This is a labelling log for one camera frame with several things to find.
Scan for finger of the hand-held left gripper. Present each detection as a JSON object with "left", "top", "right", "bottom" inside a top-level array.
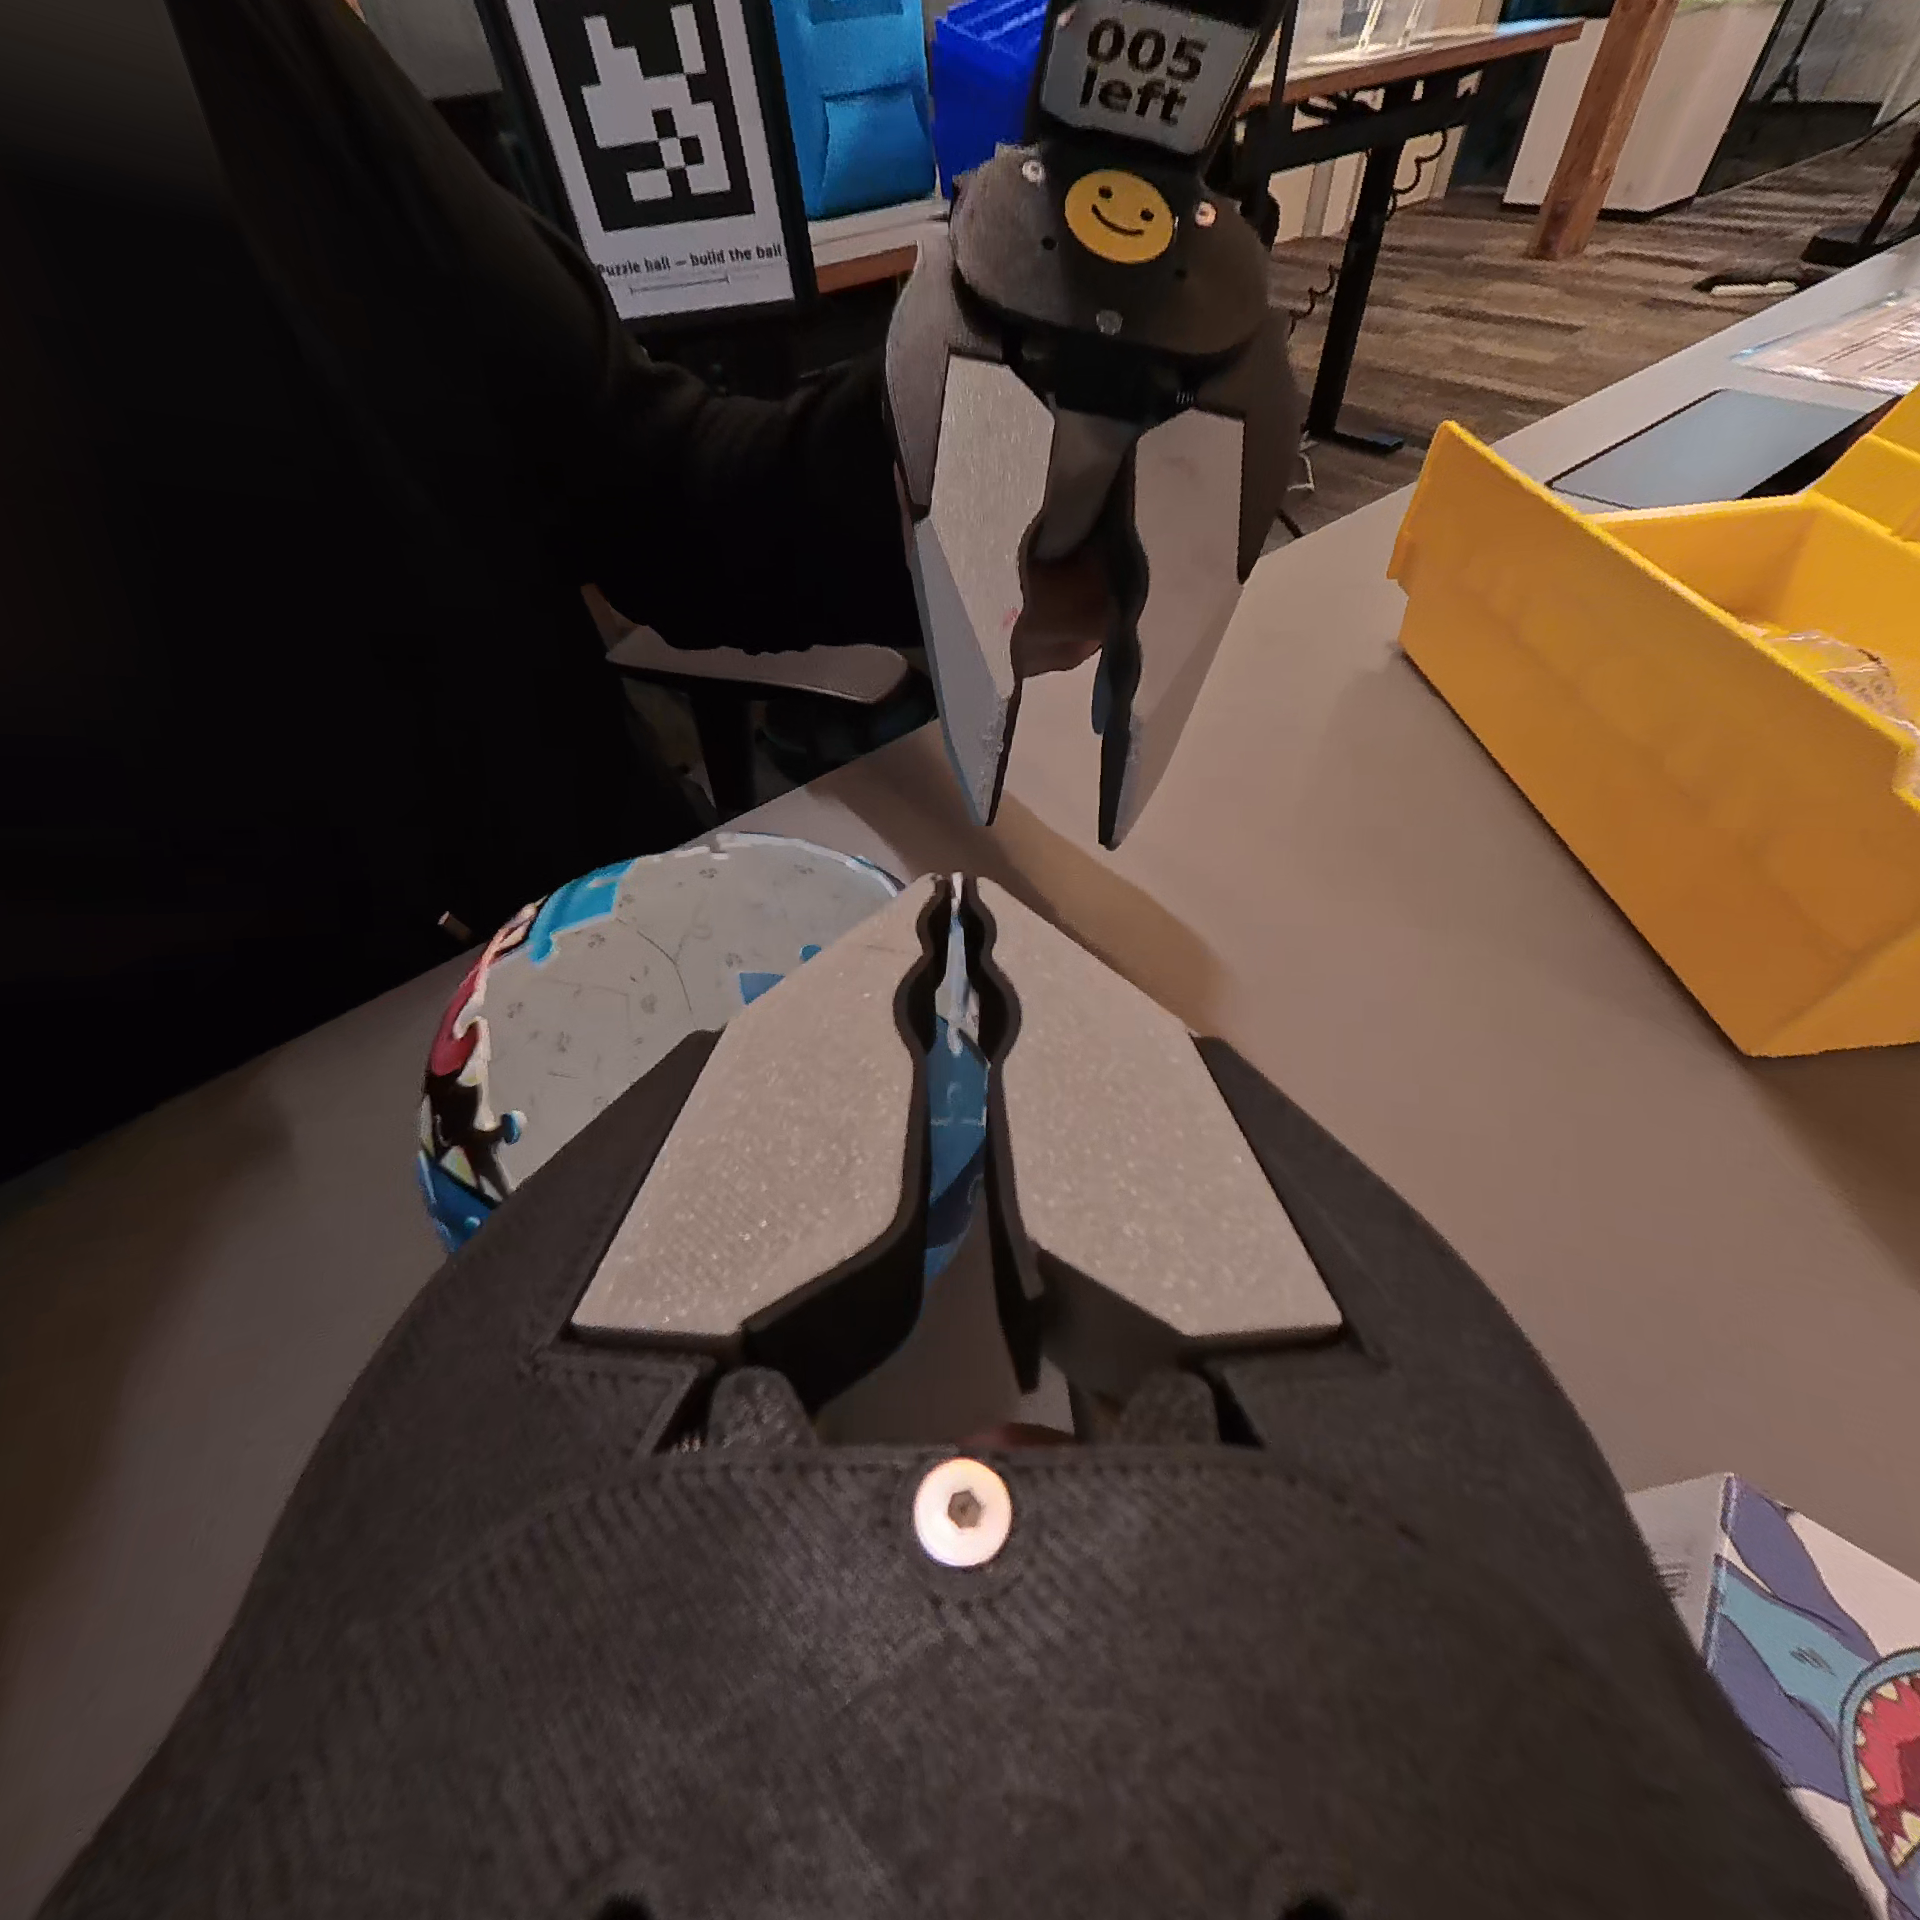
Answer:
[
  {"left": 1095, "top": 413, "right": 1253, "bottom": 853},
  {"left": 902, "top": 351, "right": 1058, "bottom": 830}
]

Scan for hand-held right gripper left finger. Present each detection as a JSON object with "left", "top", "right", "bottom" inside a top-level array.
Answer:
[{"left": 568, "top": 873, "right": 961, "bottom": 1400}]

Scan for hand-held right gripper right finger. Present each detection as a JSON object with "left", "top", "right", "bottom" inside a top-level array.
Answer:
[{"left": 959, "top": 878, "right": 1345, "bottom": 1392}]

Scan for blue cartoon puzzle ball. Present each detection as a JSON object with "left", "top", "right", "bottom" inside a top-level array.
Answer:
[{"left": 412, "top": 831, "right": 992, "bottom": 1285}]

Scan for person's left forearm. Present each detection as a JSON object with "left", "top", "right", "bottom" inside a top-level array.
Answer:
[{"left": 568, "top": 335, "right": 924, "bottom": 654}]

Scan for printed cardboard puzzle box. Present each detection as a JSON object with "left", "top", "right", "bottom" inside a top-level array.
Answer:
[{"left": 1626, "top": 1471, "right": 1920, "bottom": 1907}]

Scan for person's left hand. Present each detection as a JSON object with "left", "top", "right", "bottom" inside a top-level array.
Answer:
[{"left": 1012, "top": 521, "right": 1129, "bottom": 672}]

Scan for light blue plastic bin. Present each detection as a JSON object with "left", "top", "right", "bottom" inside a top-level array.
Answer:
[{"left": 773, "top": 0, "right": 940, "bottom": 220}]

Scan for black and white tag sign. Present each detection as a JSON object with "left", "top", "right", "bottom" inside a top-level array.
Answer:
[{"left": 480, "top": 0, "right": 817, "bottom": 325}]

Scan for background desk with black legs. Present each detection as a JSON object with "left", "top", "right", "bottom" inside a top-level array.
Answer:
[{"left": 809, "top": 15, "right": 1585, "bottom": 452}]

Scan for yellow plastic bin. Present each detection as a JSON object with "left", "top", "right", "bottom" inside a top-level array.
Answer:
[
  {"left": 1386, "top": 420, "right": 1920, "bottom": 1057},
  {"left": 1821, "top": 391, "right": 1920, "bottom": 541}
]

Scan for clear plastic bag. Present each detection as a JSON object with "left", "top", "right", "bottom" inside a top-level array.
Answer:
[{"left": 1725, "top": 621, "right": 1920, "bottom": 797}]

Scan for white paper sheet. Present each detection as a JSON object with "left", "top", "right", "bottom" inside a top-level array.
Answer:
[{"left": 1740, "top": 293, "right": 1920, "bottom": 395}]

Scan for person's black clothed torso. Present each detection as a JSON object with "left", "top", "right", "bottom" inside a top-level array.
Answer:
[{"left": 0, "top": 0, "right": 721, "bottom": 1185}]

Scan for wooden post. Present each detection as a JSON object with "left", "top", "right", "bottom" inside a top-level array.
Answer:
[{"left": 1529, "top": 0, "right": 1681, "bottom": 261}]

